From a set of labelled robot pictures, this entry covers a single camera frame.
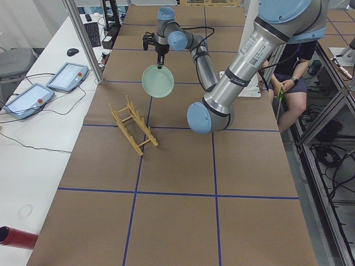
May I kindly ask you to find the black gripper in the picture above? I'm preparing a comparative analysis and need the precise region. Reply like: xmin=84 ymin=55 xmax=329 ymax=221
xmin=155 ymin=42 xmax=170 ymax=69

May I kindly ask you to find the light green plate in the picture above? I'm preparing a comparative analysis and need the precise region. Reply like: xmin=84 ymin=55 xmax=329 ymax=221
xmin=141 ymin=65 xmax=174 ymax=98

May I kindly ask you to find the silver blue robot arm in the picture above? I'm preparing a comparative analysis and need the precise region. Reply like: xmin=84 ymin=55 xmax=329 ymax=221
xmin=154 ymin=1 xmax=329 ymax=134

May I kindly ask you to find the wooden dish rack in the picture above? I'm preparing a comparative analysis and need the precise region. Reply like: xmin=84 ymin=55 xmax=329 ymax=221
xmin=109 ymin=95 xmax=159 ymax=156

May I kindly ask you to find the black keyboard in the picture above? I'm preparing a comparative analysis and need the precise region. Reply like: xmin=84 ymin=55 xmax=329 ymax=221
xmin=84 ymin=22 xmax=101 ymax=47

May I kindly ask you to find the black computer mouse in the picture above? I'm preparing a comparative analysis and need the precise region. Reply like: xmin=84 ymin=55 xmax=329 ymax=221
xmin=67 ymin=48 xmax=79 ymax=57

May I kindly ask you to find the far teach pendant tablet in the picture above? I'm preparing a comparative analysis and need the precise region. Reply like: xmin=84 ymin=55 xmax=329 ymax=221
xmin=46 ymin=62 xmax=89 ymax=92

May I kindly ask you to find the teach pendant tablet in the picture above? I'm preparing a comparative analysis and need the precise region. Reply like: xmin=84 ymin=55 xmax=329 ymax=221
xmin=3 ymin=83 xmax=54 ymax=119
xmin=46 ymin=62 xmax=89 ymax=92

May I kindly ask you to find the seated person in black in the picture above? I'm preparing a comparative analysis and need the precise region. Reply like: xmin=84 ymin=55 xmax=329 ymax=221
xmin=268 ymin=41 xmax=317 ymax=133

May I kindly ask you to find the near teach pendant tablet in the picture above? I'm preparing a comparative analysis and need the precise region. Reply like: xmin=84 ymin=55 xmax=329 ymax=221
xmin=3 ymin=83 xmax=54 ymax=119

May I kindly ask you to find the grey office chair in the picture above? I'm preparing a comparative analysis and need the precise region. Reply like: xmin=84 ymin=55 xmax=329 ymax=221
xmin=1 ymin=48 xmax=38 ymax=80

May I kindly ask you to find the red cylinder tube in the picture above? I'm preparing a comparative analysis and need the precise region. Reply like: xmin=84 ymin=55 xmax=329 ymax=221
xmin=1 ymin=226 xmax=38 ymax=249

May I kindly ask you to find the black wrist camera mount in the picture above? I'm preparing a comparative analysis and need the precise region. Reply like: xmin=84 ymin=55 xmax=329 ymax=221
xmin=143 ymin=32 xmax=155 ymax=50

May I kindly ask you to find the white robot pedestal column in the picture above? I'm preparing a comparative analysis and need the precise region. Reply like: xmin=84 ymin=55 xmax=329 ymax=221
xmin=219 ymin=0 xmax=267 ymax=98

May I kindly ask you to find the aluminium frame post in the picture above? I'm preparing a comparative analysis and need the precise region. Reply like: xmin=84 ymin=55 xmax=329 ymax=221
xmin=62 ymin=0 xmax=103 ymax=84

